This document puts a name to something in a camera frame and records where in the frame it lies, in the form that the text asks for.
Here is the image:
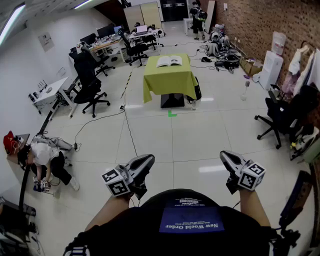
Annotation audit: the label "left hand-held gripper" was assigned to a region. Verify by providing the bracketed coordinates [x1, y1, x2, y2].
[101, 154, 155, 201]

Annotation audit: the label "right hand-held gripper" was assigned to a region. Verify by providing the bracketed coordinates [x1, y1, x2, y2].
[219, 150, 266, 195]

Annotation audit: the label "thick blue-covered book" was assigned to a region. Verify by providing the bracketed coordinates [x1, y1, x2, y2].
[156, 55, 183, 68]

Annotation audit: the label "person's right forearm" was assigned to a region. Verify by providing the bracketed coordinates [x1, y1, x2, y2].
[237, 189, 272, 228]

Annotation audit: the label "person's left forearm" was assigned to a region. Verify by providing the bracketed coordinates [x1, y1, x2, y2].
[84, 193, 132, 232]

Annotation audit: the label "clear plastic bottle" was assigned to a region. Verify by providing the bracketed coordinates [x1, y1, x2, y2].
[240, 80, 251, 101]

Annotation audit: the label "black table base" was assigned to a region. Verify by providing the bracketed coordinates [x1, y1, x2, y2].
[160, 92, 186, 109]

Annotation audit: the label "black office chair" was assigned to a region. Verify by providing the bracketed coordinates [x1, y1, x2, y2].
[254, 84, 320, 150]
[117, 29, 150, 67]
[143, 33, 165, 51]
[82, 46, 116, 77]
[73, 52, 111, 118]

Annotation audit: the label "person's black printed t-shirt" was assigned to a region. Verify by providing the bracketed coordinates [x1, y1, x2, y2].
[62, 188, 276, 256]

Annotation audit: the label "black bag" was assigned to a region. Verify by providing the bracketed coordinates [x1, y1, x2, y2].
[194, 76, 202, 101]

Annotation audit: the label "yellow-black hazard tape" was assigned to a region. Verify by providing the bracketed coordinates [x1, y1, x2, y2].
[120, 66, 135, 100]

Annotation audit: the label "green tablecloth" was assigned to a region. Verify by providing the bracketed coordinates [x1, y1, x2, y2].
[142, 52, 198, 104]

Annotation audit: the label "black equipment bundle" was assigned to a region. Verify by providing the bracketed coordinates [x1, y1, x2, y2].
[214, 59, 241, 73]

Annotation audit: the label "cardboard box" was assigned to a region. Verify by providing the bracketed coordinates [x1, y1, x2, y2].
[239, 56, 263, 77]

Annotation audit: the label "white water dispenser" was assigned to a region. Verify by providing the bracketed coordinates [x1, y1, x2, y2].
[258, 49, 285, 90]

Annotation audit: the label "small white desk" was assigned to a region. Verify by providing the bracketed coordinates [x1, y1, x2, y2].
[28, 76, 73, 122]

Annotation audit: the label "hanging clothes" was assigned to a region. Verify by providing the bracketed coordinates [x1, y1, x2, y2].
[282, 41, 320, 96]

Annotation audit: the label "pile of backpacks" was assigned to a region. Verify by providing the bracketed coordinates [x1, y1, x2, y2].
[205, 31, 231, 57]

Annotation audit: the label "black curved pole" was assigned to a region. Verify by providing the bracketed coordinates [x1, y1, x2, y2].
[18, 163, 32, 211]

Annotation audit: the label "wooden-top desk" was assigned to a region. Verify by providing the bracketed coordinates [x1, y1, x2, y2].
[88, 38, 126, 63]

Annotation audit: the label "clear water dispenser bottle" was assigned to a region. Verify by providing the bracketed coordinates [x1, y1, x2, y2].
[271, 31, 287, 56]

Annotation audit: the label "black computer monitor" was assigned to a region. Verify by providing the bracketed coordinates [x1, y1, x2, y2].
[96, 24, 115, 38]
[79, 33, 97, 46]

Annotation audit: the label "red cap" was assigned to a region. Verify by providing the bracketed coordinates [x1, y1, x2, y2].
[2, 130, 16, 155]

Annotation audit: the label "beige cabinet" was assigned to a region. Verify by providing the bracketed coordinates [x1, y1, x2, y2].
[123, 2, 163, 32]

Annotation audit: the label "white side table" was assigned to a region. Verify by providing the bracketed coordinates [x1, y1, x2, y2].
[183, 17, 195, 37]

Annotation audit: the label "wooden board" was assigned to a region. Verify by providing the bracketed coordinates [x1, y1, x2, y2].
[204, 0, 216, 33]

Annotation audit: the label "black double door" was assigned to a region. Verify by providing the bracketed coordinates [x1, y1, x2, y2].
[159, 0, 190, 23]

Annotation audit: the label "ceiling light strip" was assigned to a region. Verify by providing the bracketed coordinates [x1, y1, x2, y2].
[0, 3, 26, 46]

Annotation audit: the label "black power cable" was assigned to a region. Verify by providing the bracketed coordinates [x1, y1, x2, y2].
[74, 108, 138, 156]

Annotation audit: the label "wall poster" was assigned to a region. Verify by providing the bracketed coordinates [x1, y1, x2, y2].
[37, 31, 55, 53]

